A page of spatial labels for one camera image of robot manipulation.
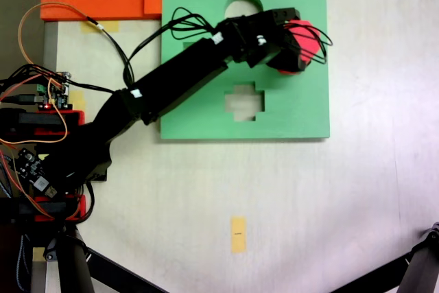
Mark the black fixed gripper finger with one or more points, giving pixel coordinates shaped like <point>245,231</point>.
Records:
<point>286,15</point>

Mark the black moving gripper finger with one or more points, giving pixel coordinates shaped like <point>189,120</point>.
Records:
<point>293,58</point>

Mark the red octagonal block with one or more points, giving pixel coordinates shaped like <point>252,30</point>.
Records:
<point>307,40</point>

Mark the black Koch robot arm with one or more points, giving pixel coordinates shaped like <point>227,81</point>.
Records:
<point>178,73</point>

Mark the green shape sorting board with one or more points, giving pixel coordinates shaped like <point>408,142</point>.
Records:
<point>291,111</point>

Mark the yellow masking tape strip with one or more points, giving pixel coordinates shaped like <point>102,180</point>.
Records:
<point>109,26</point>

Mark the yellow tape marker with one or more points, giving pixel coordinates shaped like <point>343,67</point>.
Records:
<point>238,234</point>

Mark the yellow masking tape piece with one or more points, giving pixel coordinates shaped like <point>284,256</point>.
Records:
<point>78,101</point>

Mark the red base clamp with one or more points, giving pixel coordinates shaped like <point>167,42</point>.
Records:
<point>80,204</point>
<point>77,119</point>

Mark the circuit board with green terminal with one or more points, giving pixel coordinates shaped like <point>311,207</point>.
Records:
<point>56,92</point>

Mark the black tripod leg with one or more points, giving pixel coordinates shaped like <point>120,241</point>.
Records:
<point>422,258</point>
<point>377,274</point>
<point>120,272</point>
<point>73,265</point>

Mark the black power circuit board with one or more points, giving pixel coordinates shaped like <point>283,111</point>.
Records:
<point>31,166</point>

